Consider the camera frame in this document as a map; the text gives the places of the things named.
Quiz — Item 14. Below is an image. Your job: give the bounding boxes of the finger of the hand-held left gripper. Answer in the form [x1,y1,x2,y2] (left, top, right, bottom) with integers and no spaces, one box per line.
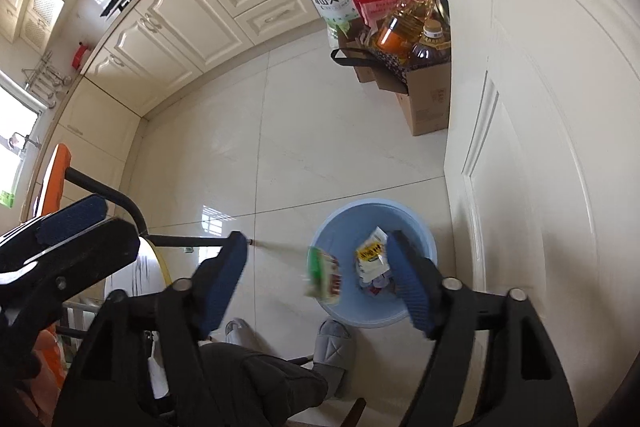
[0,217,142,338]
[0,194,109,268]

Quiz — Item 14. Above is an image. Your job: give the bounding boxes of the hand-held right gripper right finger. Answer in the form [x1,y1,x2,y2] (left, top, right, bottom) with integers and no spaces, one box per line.
[385,229,579,427]

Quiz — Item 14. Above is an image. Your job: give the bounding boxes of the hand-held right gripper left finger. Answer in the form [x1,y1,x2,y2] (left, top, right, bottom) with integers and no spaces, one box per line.
[52,231,249,427]

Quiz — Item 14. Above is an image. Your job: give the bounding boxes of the white yellow packet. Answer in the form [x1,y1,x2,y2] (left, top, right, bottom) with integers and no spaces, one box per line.
[355,227,391,280]

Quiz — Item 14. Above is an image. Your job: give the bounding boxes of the blue plastic bin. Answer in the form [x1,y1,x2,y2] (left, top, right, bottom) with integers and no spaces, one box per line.
[310,198,438,329]

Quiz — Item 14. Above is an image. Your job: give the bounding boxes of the green red snack packet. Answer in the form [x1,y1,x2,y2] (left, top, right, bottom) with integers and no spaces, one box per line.
[304,246,343,307]

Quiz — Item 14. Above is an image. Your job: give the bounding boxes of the person's left hand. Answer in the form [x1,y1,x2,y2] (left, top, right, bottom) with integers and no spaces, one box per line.
[10,329,68,427]

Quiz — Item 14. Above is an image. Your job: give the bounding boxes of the crumpled white wrappers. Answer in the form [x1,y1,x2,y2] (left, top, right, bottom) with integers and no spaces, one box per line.
[360,274,401,299]

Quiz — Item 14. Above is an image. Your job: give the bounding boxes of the grey slipper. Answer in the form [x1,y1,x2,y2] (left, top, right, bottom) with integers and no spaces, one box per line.
[312,319,353,400]
[225,318,253,345]

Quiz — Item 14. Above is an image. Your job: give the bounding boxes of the metal storage rack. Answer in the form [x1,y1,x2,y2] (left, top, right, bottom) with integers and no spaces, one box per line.
[62,299,103,335]

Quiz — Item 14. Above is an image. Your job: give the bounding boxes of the steel faucet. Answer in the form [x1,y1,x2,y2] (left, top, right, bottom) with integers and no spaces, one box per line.
[7,132,43,152]

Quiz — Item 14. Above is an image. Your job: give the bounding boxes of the window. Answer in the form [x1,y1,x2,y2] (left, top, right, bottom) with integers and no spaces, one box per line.
[0,69,43,208]

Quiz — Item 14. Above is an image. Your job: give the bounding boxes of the hanging kitchen utensil rack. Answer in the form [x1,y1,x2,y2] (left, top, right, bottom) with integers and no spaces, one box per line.
[22,52,73,108]

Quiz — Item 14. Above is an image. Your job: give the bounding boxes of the brown cardboard box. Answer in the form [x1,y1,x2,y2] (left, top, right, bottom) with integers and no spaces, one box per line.
[336,29,452,138]

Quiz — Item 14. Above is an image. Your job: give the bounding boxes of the cream kitchen base cabinet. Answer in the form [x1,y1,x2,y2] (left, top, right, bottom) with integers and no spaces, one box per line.
[22,0,396,228]

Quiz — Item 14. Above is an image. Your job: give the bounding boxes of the white door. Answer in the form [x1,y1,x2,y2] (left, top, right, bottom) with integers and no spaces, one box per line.
[442,0,640,427]

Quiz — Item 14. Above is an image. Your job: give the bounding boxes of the dark oil bottle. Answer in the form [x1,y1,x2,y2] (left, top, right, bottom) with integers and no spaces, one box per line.
[410,18,451,68]

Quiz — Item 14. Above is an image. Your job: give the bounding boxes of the large yellow oil bottle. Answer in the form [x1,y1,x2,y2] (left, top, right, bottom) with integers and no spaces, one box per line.
[375,0,436,58]

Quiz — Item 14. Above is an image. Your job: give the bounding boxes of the brown wooden post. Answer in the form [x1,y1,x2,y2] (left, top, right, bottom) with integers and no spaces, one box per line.
[342,397,368,427]

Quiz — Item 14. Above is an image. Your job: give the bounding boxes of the narrow lattice wall cabinet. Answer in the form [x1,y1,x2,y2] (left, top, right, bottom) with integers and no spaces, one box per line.
[20,0,66,42]

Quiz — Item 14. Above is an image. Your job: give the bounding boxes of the patterned bag with black handles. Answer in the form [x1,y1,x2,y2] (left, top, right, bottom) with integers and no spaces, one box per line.
[330,0,451,82]

